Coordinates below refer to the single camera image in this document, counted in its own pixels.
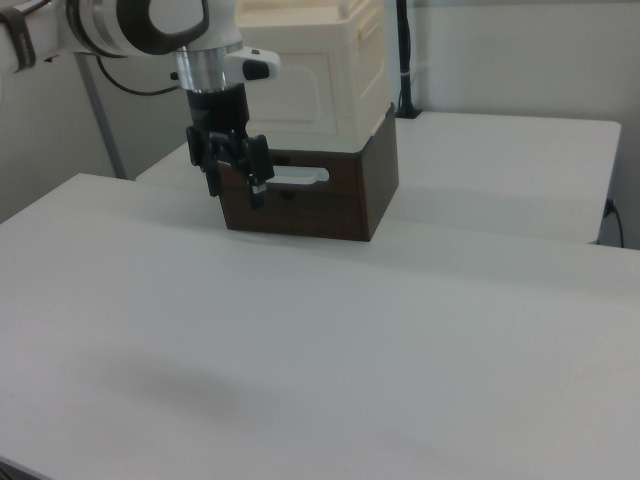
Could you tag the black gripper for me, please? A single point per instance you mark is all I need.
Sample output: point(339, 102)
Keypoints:
point(220, 120)

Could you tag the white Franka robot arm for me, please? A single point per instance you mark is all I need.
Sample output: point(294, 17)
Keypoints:
point(125, 25)

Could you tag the cream cabinet door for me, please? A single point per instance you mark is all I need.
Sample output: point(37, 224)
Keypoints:
point(290, 87)

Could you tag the cream plastic cabinet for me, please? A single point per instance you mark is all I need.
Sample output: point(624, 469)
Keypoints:
point(345, 65)

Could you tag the dark brown wooden box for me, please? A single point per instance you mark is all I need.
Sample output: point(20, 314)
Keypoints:
point(320, 200)

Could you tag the grey metal frame post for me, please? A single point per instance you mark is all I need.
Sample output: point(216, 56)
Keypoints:
point(100, 115)

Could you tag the black camera stand pole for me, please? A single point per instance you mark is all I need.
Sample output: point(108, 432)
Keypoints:
point(406, 55)

